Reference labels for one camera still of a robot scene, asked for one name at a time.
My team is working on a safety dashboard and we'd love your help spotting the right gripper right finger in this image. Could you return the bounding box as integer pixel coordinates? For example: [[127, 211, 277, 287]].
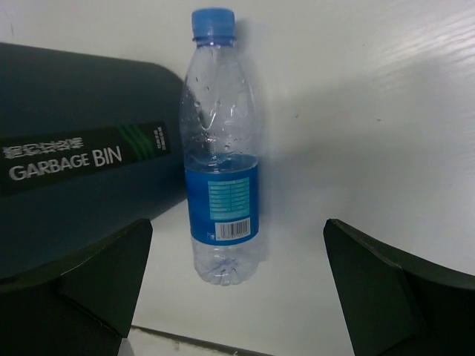
[[323, 219, 474, 355]]

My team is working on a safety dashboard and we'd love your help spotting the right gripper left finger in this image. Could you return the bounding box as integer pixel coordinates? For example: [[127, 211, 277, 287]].
[[1, 219, 153, 355]]

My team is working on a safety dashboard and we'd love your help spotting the tall blue cap bottle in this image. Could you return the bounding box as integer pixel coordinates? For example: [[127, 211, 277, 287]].
[[180, 7, 261, 286]]

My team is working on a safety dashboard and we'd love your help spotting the dark grey plastic bin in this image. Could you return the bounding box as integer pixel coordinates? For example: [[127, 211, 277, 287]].
[[1, 43, 185, 279]]

